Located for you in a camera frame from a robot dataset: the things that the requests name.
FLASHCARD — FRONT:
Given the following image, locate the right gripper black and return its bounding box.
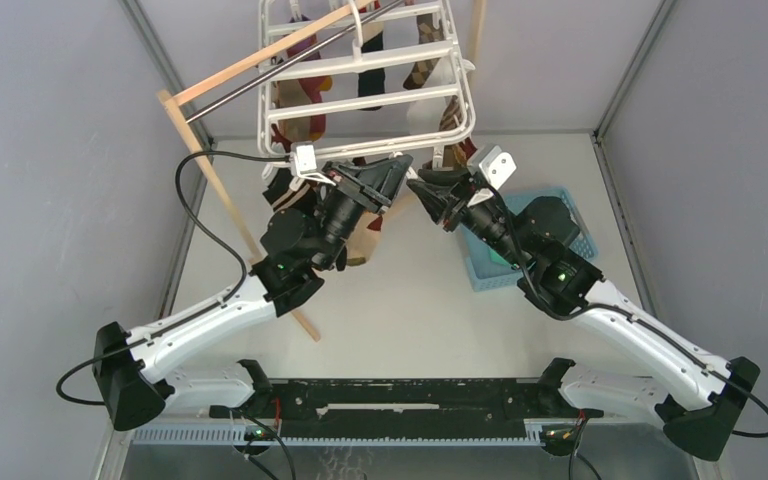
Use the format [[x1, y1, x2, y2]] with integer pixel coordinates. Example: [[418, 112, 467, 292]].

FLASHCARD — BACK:
[[408, 166, 533, 271]]

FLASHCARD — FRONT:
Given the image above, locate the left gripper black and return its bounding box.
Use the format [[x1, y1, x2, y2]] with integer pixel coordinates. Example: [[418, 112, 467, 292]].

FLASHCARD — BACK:
[[310, 155, 410, 271]]

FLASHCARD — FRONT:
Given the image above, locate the black sock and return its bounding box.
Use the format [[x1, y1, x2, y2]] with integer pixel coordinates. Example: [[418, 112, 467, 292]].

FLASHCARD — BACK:
[[262, 168, 317, 214]]

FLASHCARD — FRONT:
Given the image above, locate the white plastic sock hanger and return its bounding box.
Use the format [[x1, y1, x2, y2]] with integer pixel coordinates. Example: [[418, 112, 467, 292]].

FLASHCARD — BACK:
[[257, 1, 476, 162]]

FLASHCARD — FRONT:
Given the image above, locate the green white sock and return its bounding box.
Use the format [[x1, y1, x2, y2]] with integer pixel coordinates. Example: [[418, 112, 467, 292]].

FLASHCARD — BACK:
[[489, 249, 519, 269]]

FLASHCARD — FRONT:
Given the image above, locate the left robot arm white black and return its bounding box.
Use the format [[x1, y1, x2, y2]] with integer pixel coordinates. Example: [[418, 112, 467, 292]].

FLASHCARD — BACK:
[[91, 155, 413, 431]]

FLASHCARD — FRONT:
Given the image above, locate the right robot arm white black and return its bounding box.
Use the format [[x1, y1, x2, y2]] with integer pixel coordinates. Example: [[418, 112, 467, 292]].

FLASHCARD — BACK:
[[407, 170, 760, 462]]

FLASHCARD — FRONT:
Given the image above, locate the blue plastic basket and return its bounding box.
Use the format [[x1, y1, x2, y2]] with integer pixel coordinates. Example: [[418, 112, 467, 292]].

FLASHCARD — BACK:
[[456, 186, 599, 293]]

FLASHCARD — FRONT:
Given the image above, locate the navy sock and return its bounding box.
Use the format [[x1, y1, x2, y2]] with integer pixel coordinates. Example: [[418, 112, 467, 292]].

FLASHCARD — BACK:
[[357, 25, 386, 97]]

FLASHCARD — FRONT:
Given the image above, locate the red cuff tan sock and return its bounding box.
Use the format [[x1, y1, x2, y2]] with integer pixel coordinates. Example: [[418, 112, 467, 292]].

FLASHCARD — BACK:
[[271, 35, 333, 152]]

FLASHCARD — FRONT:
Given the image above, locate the dark argyle sock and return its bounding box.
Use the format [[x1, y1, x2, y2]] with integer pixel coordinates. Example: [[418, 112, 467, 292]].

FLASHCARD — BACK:
[[403, 13, 445, 90]]

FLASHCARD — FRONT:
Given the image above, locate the metal rack rod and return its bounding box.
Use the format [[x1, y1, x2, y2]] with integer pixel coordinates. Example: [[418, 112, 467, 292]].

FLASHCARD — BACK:
[[185, 0, 405, 125]]

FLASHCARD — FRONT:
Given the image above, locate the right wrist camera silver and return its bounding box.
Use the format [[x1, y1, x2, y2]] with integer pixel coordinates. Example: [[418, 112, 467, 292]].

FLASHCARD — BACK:
[[467, 144, 517, 207]]

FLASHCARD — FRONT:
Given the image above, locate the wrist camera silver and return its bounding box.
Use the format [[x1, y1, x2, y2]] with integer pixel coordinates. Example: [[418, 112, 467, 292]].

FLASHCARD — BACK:
[[467, 144, 517, 207], [289, 142, 335, 185]]

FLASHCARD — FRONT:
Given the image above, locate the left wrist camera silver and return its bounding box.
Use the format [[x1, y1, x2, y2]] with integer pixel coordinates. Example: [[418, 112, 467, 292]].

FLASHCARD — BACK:
[[289, 142, 335, 185]]

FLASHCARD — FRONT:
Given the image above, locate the left camera cable black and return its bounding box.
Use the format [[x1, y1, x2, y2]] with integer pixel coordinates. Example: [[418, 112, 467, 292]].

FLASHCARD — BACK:
[[170, 150, 285, 297]]

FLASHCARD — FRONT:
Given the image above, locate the wooden drying rack frame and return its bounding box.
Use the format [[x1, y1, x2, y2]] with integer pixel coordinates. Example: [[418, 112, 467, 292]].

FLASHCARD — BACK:
[[156, 0, 488, 343]]

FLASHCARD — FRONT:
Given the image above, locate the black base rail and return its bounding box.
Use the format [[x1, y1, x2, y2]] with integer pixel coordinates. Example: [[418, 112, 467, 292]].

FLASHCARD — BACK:
[[242, 378, 581, 440]]

